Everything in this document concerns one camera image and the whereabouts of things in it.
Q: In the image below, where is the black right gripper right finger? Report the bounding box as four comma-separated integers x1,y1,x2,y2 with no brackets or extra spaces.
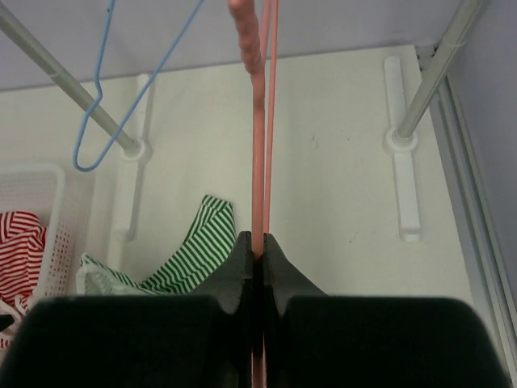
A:
263,234,511,387

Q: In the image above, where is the pink wire hanger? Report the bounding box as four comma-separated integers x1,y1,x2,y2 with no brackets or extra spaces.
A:
228,0,280,388

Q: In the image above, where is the metal clothes rack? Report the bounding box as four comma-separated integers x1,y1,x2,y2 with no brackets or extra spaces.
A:
1,1,485,242

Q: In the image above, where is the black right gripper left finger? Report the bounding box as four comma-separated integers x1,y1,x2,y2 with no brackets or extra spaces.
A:
1,232,253,387

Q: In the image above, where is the blue wire hanger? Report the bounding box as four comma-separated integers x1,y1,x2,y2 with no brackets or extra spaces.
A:
72,0,206,173

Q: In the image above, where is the clear plastic basket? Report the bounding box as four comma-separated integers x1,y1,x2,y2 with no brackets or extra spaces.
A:
1,163,89,303

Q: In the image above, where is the green striped tank top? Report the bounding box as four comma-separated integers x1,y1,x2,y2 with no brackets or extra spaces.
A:
76,195,236,296

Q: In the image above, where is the aluminium mounting rail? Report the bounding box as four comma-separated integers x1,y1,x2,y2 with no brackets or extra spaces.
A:
418,44,517,348

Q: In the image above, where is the red striped tank top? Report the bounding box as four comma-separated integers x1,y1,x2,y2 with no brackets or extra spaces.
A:
1,211,47,350

